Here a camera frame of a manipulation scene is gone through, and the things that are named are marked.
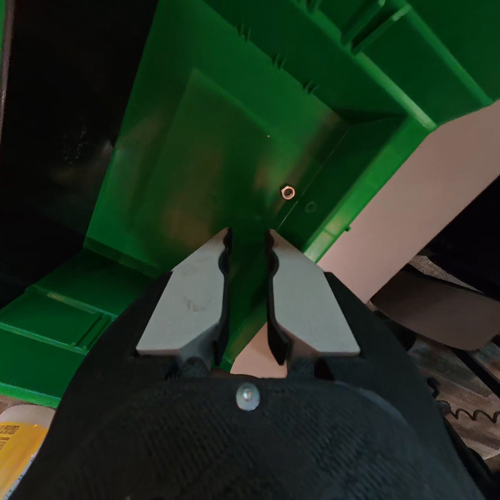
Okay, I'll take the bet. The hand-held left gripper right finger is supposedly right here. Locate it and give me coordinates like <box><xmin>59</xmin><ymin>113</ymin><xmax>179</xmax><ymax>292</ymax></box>
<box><xmin>264</xmin><ymin>229</ymin><xmax>361</xmax><ymax>366</ymax></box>

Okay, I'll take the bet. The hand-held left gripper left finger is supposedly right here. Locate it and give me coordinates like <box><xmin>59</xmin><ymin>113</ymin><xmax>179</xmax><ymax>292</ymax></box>
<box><xmin>135</xmin><ymin>228</ymin><xmax>234</xmax><ymax>368</ymax></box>

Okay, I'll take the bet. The green plastic bin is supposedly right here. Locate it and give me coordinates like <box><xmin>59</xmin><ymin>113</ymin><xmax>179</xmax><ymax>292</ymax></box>
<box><xmin>0</xmin><ymin>0</ymin><xmax>500</xmax><ymax>409</ymax></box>

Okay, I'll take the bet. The white bottle yellow label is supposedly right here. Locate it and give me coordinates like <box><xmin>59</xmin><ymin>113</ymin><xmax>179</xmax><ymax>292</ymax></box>
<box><xmin>0</xmin><ymin>404</ymin><xmax>55</xmax><ymax>500</ymax></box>

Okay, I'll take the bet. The black coiled cable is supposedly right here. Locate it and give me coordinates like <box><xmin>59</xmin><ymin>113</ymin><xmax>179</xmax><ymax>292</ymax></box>
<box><xmin>437</xmin><ymin>406</ymin><xmax>500</xmax><ymax>424</ymax></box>

